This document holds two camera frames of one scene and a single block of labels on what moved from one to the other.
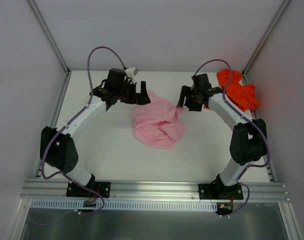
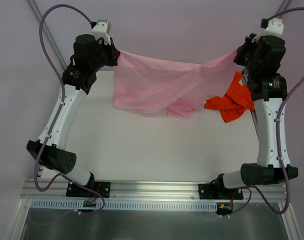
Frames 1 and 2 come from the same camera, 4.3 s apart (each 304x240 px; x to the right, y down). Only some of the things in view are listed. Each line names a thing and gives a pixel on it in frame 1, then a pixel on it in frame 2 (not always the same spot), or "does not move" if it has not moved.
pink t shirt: x=155 y=123 to x=176 y=89
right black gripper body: x=192 y=97 to x=242 y=53
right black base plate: x=218 y=191 does not move
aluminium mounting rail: x=53 y=189 does not move
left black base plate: x=103 y=189 does not move
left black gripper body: x=132 y=93 to x=111 y=55
